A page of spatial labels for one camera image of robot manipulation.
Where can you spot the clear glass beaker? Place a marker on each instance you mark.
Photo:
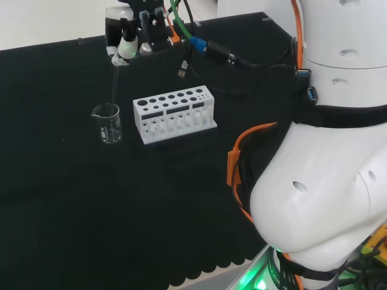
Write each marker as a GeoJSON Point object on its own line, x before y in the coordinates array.
{"type": "Point", "coordinates": [110, 127]}

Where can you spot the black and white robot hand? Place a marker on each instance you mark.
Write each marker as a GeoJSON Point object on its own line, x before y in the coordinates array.
{"type": "Point", "coordinates": [127, 45]}

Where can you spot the black USB hub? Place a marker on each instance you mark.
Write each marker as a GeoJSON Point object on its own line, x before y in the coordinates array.
{"type": "Point", "coordinates": [306, 84]}

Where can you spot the black bench cloth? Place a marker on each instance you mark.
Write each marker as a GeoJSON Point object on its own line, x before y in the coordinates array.
{"type": "Point", "coordinates": [75, 196]}

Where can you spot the small clear clip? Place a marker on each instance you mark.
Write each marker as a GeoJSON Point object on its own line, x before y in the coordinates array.
{"type": "Point", "coordinates": [266, 19]}

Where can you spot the black adapter box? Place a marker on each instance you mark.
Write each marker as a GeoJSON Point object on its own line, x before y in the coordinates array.
{"type": "Point", "coordinates": [218, 51]}

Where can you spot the clear glass rod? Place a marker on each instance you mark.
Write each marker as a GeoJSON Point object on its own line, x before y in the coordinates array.
{"type": "Point", "coordinates": [114, 87]}

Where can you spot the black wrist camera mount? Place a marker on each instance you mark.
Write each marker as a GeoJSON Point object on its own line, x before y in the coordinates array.
{"type": "Point", "coordinates": [157, 33]}

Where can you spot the yellow box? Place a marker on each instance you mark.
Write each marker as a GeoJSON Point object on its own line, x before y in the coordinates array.
{"type": "Point", "coordinates": [375, 241]}

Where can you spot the white test tube rack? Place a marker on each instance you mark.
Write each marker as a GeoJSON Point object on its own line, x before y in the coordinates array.
{"type": "Point", "coordinates": [173, 114]}

